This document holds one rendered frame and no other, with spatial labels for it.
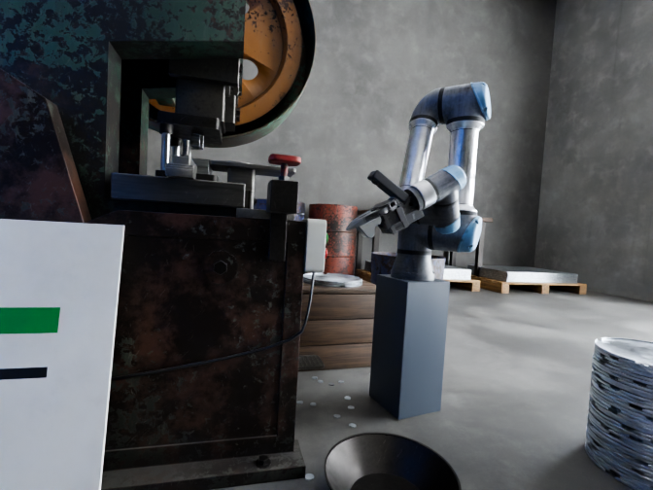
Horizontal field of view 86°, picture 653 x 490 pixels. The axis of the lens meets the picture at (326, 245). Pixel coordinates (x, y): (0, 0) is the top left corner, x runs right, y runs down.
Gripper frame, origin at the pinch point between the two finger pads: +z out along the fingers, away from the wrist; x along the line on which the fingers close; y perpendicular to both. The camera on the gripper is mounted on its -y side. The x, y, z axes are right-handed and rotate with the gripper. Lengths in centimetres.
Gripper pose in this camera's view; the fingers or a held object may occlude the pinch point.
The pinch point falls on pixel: (349, 225)
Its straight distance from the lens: 92.9
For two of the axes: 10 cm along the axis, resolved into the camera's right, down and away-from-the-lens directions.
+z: -8.6, 4.6, -2.0
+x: -2.6, -0.7, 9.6
